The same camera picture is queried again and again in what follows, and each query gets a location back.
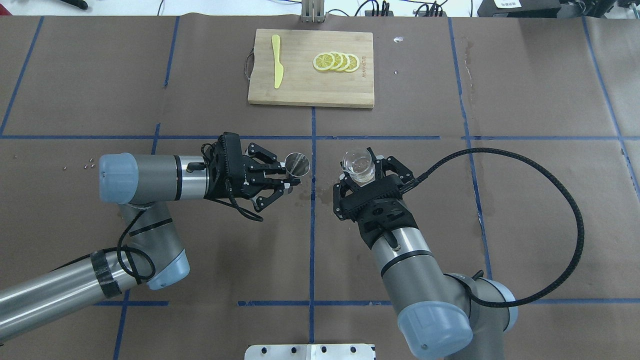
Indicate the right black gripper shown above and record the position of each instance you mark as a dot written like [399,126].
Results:
[403,176]

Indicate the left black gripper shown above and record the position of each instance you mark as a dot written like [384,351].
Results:
[239,176]

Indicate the clear glass cup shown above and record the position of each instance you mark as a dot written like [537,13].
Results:
[359,165]

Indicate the steel measuring jigger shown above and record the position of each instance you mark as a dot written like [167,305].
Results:
[297,165]

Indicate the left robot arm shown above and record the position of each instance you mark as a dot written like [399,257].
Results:
[149,251]

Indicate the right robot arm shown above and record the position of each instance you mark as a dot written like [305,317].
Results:
[435,311]

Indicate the wooden cutting board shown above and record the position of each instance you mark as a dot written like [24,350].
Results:
[303,85]

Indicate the yellow plastic knife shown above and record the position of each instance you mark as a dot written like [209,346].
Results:
[275,41]

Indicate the lemon slice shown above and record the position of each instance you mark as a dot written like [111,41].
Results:
[354,63]
[346,61]
[338,60]
[323,61]

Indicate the black box with label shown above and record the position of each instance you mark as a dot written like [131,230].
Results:
[519,8]

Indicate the black handheld tool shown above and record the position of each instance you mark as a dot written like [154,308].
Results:
[80,4]

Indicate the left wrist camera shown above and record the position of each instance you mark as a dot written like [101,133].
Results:
[226,168]

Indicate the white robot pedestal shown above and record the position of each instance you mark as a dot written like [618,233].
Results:
[326,351]

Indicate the aluminium frame post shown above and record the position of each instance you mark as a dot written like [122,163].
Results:
[313,11]

